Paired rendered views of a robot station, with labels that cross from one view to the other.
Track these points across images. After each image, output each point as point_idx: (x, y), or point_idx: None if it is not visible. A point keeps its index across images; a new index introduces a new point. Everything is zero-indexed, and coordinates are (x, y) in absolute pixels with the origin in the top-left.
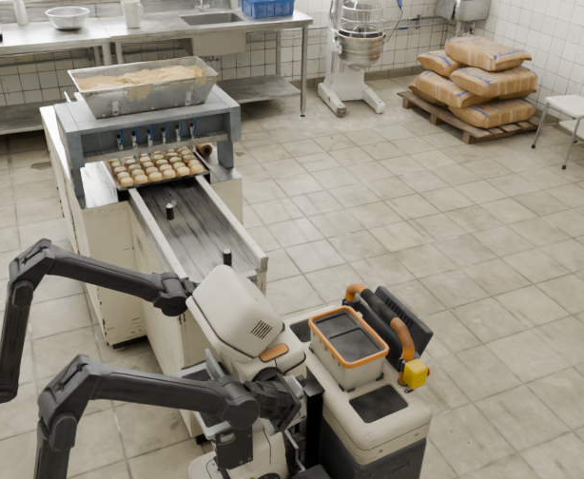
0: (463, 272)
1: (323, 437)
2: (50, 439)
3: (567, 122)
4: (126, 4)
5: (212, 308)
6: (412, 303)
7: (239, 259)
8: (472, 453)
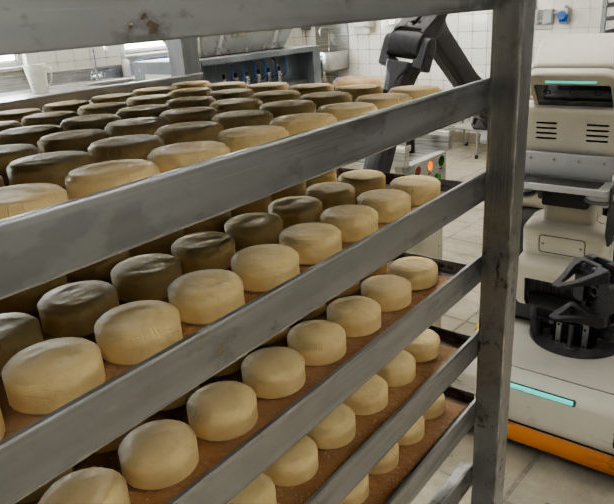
0: (478, 225)
1: None
2: None
3: (459, 124)
4: (32, 67)
5: (580, 56)
6: (463, 251)
7: (415, 149)
8: None
